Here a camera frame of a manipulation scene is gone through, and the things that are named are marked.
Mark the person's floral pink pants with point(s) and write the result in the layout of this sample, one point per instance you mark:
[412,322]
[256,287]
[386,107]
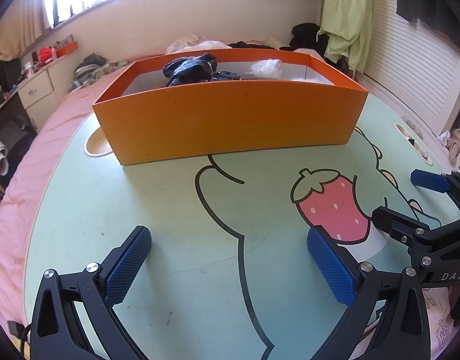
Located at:
[437,322]

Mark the pale pink blanket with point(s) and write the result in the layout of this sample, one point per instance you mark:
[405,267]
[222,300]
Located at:
[192,43]

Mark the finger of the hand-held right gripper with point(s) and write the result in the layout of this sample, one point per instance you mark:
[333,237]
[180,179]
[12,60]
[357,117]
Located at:
[430,181]
[398,223]

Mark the dark grey bag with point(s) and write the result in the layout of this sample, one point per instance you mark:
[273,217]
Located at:
[16,137]

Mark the white slatted wardrobe door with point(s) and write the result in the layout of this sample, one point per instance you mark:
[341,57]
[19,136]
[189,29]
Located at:
[409,71]

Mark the clear bubble wrap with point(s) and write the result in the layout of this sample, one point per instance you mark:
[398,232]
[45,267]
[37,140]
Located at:
[265,68]

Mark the green black toy car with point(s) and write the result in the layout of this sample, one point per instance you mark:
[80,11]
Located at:
[224,75]

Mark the small orange tray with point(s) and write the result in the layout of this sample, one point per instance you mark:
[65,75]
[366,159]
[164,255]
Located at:
[67,48]

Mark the light green curtain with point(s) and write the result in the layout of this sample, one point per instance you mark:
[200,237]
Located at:
[346,11]

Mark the white drawer cabinet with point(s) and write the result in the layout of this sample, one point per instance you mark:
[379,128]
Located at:
[37,90]

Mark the green cartoon desktop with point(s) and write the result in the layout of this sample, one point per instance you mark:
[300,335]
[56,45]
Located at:
[170,202]

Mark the black clothes pile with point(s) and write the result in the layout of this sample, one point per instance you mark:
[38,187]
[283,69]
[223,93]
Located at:
[306,35]

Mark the pink bed sheet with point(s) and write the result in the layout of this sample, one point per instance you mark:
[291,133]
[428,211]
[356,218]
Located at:
[31,165]

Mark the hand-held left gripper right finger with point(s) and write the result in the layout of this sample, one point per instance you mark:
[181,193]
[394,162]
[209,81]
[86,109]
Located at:
[331,266]

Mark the orange cardboard box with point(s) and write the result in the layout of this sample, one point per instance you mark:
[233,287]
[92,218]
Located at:
[230,120]

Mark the red toy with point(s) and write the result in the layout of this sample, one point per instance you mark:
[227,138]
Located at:
[45,51]

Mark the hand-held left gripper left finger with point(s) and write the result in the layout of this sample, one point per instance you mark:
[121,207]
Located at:
[127,266]

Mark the beige curtain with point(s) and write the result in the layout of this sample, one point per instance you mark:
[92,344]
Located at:
[20,22]

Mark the black hanging garment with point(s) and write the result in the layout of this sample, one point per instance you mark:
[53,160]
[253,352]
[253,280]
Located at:
[432,0]

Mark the black shiny cloth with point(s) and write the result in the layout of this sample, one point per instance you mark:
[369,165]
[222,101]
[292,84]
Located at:
[188,68]

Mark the black backpack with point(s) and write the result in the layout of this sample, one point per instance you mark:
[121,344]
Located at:
[7,70]

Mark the patterned clothes pile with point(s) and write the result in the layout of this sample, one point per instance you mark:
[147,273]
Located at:
[95,69]

